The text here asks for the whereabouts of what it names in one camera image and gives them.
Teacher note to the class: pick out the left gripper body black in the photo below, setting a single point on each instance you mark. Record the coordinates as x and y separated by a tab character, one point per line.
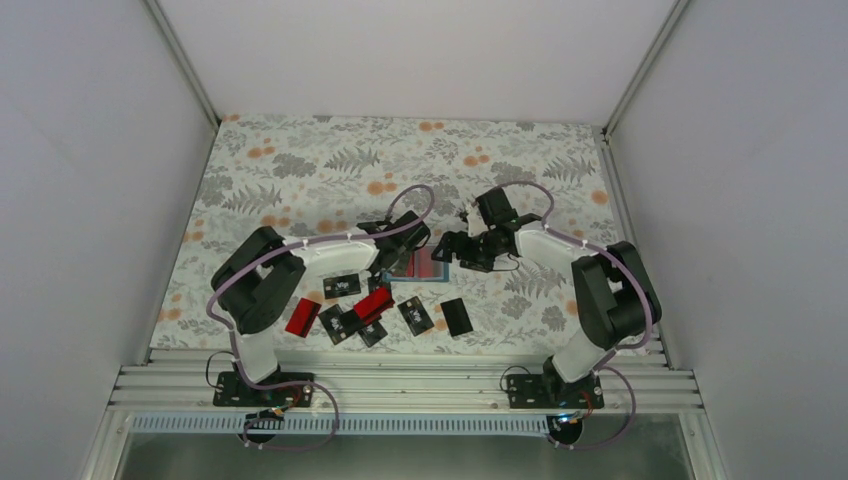
406	252

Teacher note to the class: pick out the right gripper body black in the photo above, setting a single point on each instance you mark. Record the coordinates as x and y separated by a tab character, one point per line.
480	254

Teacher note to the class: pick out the teal leather card holder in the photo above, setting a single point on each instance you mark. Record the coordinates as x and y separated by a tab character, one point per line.
391	278

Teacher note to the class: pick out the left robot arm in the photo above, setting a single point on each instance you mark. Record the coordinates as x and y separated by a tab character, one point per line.
254	285

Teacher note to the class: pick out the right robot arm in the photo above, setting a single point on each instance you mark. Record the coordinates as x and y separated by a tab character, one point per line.
617	304

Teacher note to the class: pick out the small black card top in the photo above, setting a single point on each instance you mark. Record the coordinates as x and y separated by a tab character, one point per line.
374	283

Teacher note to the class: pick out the small black card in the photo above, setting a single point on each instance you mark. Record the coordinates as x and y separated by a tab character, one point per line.
415	316
374	283
372	334

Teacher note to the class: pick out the red black card centre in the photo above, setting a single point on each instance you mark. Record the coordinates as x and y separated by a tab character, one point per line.
370	308

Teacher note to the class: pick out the black card far right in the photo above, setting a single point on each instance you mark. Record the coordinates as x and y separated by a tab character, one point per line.
456	317

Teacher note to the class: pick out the black vip card upper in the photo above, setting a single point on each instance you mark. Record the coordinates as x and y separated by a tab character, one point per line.
341	286

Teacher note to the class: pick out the small black card middle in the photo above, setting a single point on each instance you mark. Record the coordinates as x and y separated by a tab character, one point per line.
415	316

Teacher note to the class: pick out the small black card bottom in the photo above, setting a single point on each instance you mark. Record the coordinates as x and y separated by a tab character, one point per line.
372	334

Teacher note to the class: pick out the black card lower left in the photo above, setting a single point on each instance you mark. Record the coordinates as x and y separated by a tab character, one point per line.
340	325

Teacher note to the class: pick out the floral table mat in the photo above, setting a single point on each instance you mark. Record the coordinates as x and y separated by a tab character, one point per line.
314	176

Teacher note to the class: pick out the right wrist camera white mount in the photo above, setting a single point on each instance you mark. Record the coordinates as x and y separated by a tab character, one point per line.
471	216

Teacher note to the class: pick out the aluminium rail base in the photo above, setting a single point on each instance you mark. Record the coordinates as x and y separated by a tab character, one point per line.
174	380

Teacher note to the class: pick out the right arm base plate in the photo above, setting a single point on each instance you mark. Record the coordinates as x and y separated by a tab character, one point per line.
536	391

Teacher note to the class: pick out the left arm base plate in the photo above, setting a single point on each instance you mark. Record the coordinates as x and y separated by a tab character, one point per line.
232	391

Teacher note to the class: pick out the perforated cable duct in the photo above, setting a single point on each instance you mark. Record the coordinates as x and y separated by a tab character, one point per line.
352	424

